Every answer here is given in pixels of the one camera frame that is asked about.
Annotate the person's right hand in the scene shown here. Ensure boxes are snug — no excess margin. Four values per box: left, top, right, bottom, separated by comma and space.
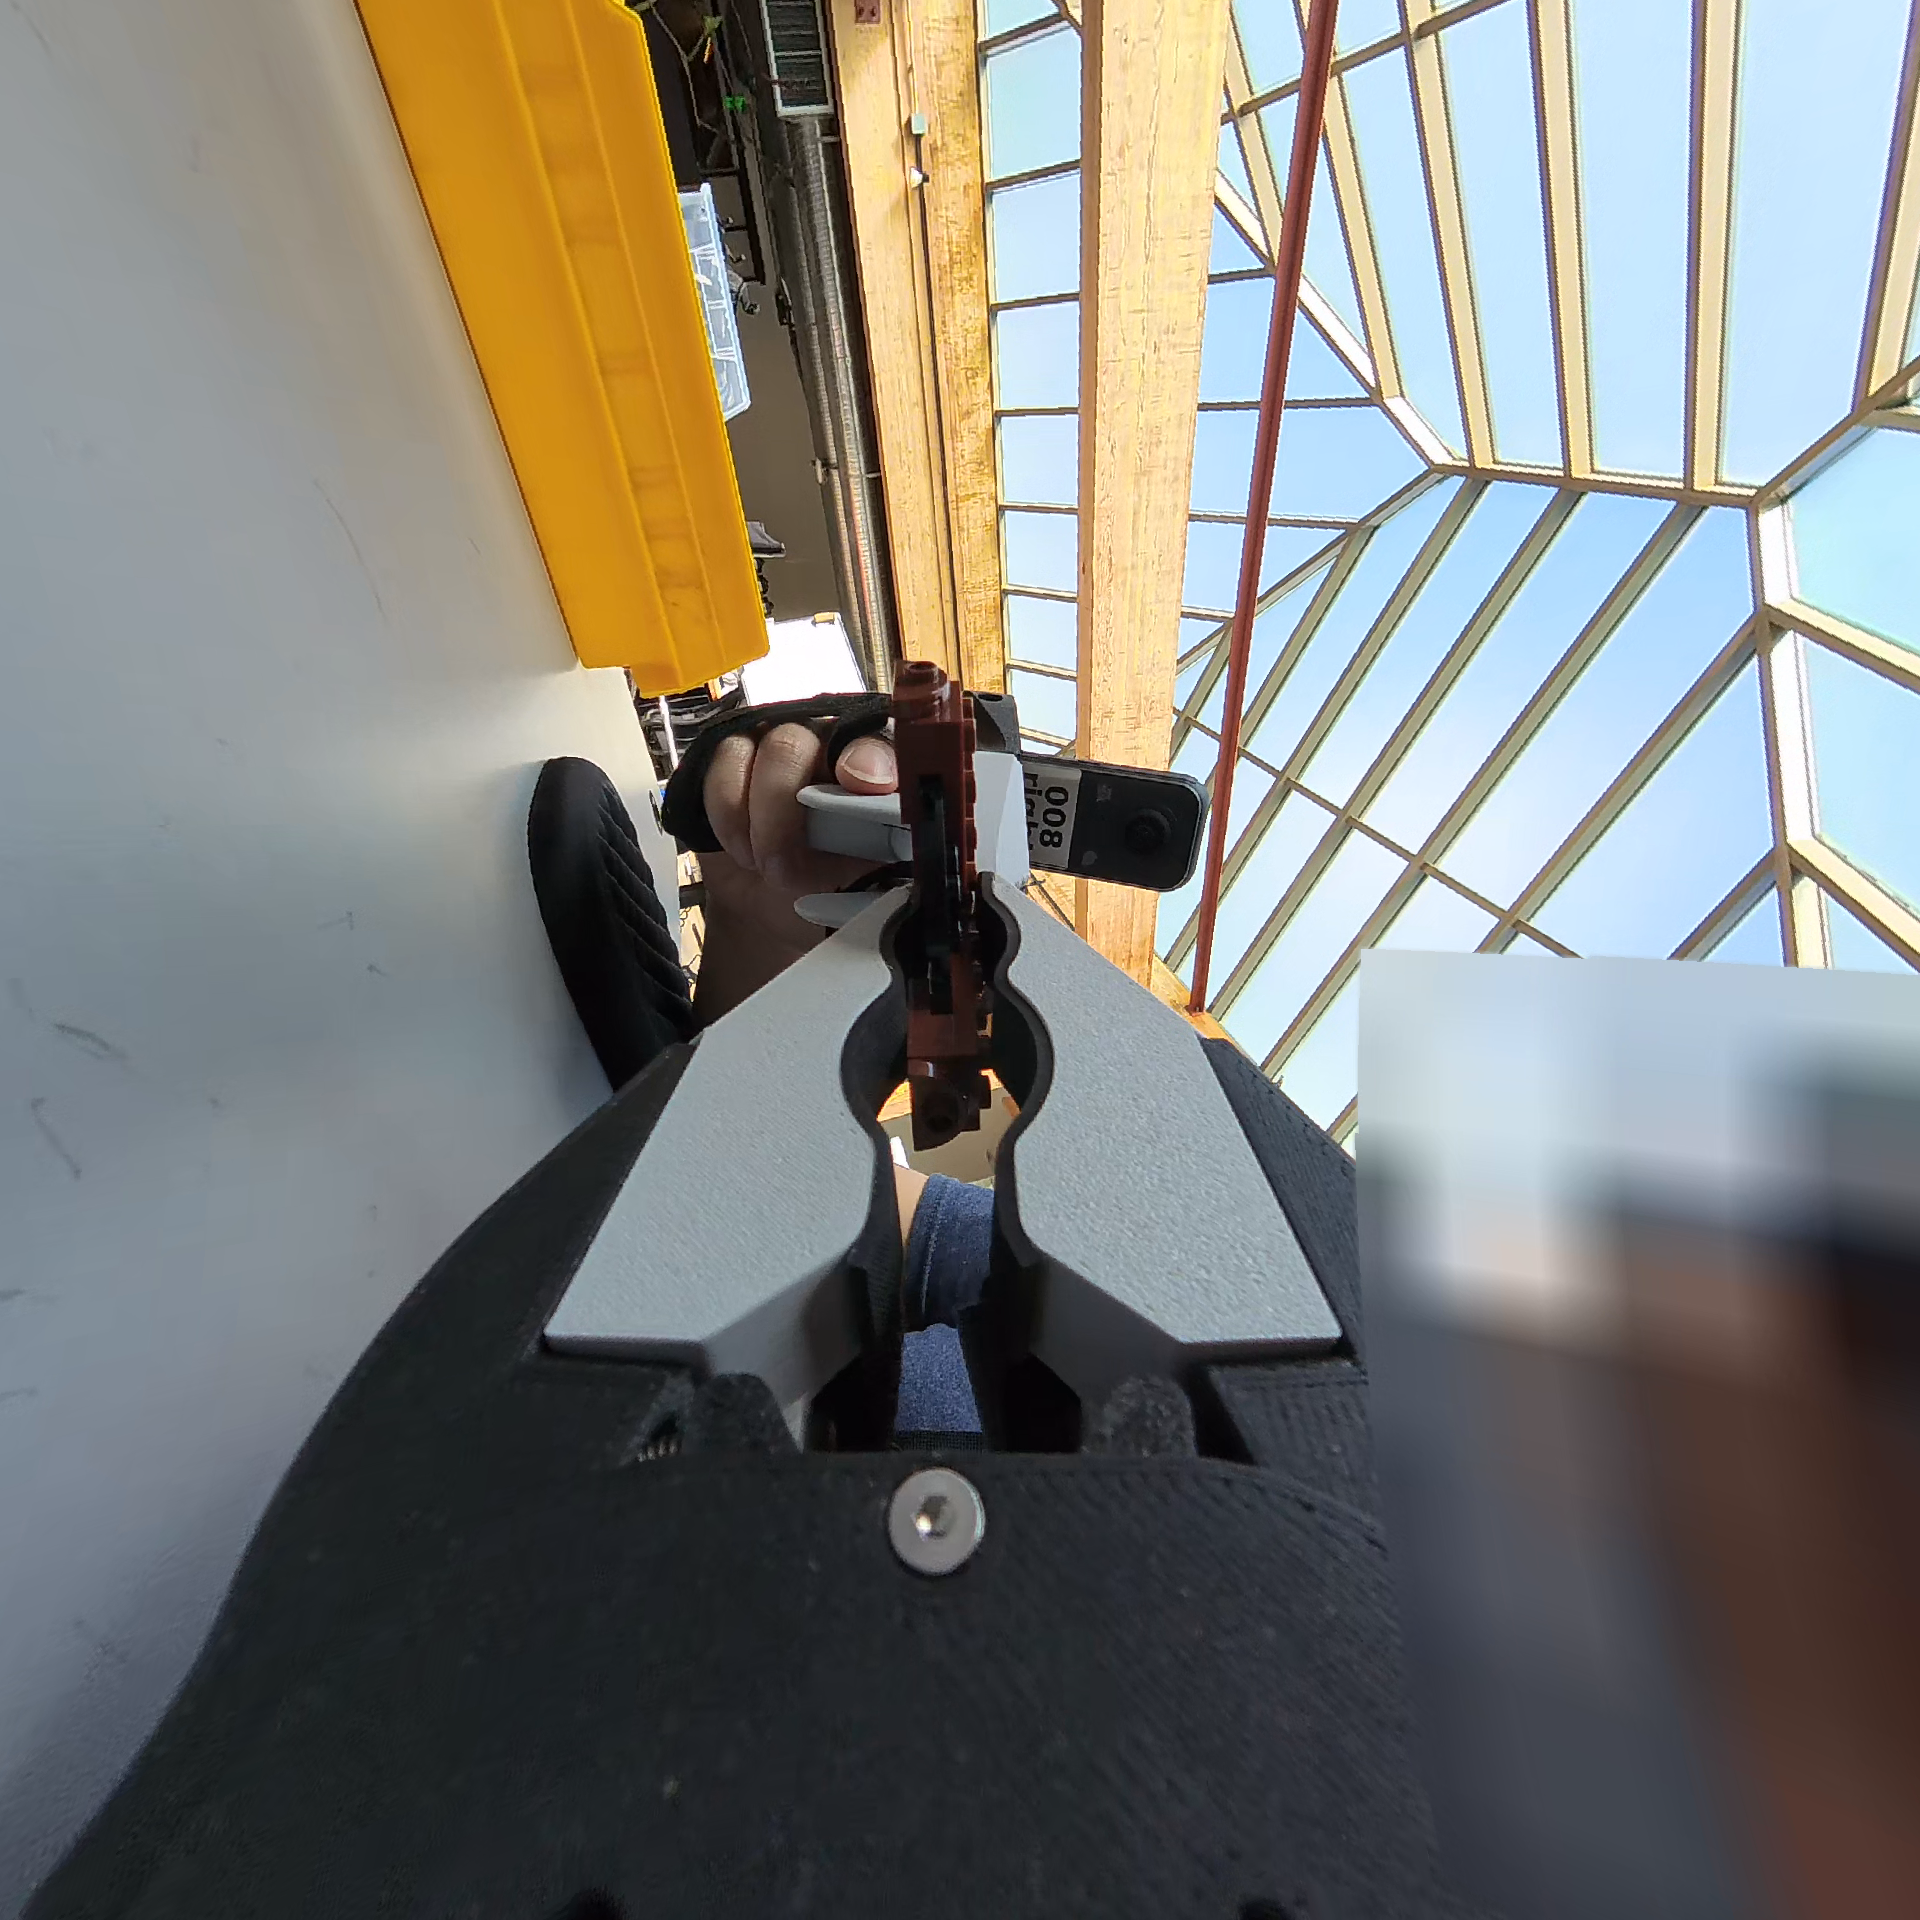
700, 723, 903, 962

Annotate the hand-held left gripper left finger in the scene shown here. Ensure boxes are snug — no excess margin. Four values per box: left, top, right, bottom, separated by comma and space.
543, 881, 917, 1454

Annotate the black ribbed round pad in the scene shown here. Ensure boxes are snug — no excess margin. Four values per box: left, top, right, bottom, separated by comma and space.
527, 757, 700, 1092

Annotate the brown toy brick assembly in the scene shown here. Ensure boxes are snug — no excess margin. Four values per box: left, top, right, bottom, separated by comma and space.
890, 660, 999, 1154

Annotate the wooden wall beam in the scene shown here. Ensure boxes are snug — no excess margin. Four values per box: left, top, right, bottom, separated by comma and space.
824, 0, 1008, 702

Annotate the wide wooden roof beam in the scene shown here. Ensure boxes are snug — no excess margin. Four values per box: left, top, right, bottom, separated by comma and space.
1072, 0, 1231, 985

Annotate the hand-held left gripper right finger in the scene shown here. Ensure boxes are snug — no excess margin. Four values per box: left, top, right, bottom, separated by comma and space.
978, 875, 1346, 1454

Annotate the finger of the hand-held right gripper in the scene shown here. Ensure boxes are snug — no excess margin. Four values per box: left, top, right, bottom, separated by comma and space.
970, 749, 1032, 889

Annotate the yellow plastic bin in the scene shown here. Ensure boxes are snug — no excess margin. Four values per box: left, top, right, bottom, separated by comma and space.
351, 0, 772, 699

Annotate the red metal pole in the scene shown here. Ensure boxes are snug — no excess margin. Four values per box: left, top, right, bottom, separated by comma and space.
1183, 0, 1344, 1017

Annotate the white panel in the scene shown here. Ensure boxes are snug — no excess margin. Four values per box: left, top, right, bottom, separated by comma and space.
743, 613, 872, 707

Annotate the white desk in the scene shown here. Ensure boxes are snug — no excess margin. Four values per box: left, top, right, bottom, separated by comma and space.
0, 0, 681, 1894

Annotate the clear plastic storage box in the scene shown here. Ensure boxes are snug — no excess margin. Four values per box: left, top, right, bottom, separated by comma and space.
679, 184, 752, 425

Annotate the white air vent grille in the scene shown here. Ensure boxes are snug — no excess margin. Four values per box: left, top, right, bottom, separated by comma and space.
756, 0, 836, 117

